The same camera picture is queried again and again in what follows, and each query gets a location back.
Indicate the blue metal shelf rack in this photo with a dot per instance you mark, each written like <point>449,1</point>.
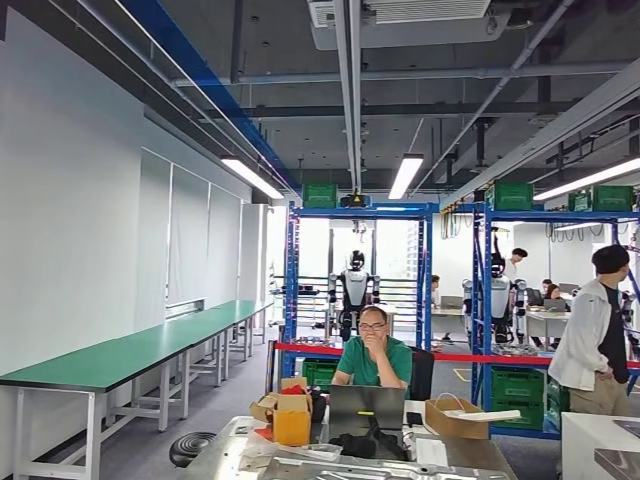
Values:
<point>482,298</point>
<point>290,278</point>

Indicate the green topped workbench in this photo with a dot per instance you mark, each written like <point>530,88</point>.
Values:
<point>100,361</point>
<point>235,310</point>

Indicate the pale workbench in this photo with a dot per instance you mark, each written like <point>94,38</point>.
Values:
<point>225,450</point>

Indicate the long white part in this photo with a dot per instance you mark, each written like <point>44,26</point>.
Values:
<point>480,416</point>

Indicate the white black humanoid robot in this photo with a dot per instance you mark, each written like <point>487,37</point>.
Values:
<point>500,298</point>
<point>355,291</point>

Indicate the ceiling light strip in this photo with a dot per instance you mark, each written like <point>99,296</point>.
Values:
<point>585,179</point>
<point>252,177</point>
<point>406,175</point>

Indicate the grey window railing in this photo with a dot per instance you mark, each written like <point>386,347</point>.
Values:
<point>395,291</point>

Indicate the pale roller blind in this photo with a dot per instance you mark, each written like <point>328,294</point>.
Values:
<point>187,235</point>
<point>152,238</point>
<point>223,245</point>

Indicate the person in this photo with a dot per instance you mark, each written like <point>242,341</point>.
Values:
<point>546,286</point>
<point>585,331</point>
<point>435,291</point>
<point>512,262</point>
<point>375,361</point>
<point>555,295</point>

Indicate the grey laptop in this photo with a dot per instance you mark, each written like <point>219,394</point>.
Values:
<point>367,411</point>

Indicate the open orange cardboard box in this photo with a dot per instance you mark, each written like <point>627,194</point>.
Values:
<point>292,424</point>

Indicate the black office chair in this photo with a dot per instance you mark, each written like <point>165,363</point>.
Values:
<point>423,374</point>

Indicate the long red barrier belt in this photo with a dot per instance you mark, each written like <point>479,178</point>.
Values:
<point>450,358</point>

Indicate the clear plastic bag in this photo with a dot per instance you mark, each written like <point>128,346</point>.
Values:
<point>300,452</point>

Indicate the black phone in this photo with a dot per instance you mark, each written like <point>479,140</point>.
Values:
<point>413,419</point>

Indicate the blue ceiling beam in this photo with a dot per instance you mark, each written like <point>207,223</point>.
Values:
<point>200,79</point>

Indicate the white paper sheet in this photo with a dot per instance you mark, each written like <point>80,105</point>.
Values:
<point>432,452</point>

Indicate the shallow cardboard box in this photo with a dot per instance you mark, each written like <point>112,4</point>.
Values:
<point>455,427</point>

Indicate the black ribbed round stool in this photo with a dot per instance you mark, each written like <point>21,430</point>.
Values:
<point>192,449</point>

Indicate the white desk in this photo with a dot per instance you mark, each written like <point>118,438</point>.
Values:
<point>545,324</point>

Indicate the small green plastic crate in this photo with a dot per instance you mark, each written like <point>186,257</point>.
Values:
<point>580,201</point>

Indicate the white table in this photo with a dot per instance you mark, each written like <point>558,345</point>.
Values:
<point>585,444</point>

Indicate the dark laptop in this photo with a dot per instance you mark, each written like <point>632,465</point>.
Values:
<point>627,427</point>

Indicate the white wall column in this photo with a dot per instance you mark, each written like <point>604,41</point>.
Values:
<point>252,252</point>

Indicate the black belt post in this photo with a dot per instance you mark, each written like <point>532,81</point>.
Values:
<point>270,368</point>

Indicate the double grey ceiling rail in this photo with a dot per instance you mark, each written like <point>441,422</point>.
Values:
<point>350,99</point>

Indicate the grey sill rail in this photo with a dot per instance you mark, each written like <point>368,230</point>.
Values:
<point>185,307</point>

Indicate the wide grey ceiling rail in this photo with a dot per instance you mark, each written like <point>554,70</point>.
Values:
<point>550,126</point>

